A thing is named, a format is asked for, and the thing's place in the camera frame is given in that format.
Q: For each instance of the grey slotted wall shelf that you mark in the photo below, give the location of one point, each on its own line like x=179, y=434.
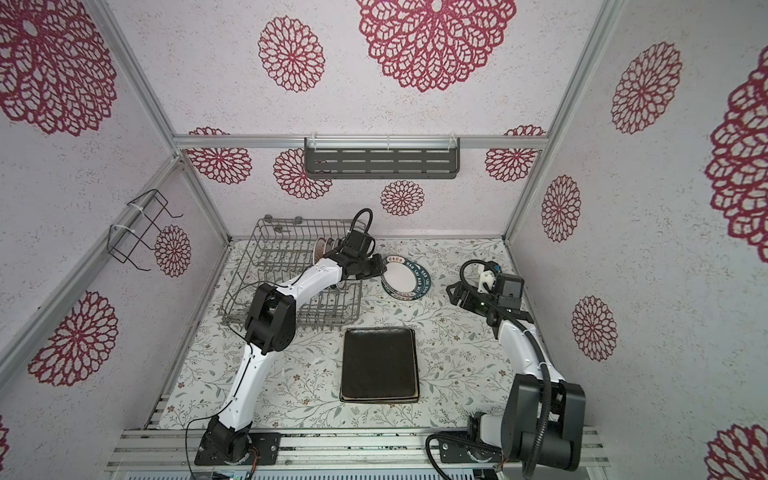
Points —
x=386, y=159

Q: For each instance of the aluminium mounting rail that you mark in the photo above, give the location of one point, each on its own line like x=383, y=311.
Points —
x=173, y=450

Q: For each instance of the white square plate black rim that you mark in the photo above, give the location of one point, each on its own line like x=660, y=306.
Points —
x=379, y=394

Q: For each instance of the black wire wall holder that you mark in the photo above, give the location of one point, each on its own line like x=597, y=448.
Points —
x=124, y=239

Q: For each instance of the grey wire dish rack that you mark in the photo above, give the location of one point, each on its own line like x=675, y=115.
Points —
x=277, y=251

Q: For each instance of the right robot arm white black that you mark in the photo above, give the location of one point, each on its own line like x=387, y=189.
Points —
x=543, y=419

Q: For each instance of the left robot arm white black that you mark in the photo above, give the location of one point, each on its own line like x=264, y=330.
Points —
x=270, y=328

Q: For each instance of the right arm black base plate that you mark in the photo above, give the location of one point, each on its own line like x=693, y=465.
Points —
x=457, y=447

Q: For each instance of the floral patterned rectangular plate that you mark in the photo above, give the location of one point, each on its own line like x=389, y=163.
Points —
x=379, y=399

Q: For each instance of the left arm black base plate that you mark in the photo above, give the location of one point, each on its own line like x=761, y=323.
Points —
x=240, y=450

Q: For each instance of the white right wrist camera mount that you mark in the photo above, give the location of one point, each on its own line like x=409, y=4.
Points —
x=487, y=276

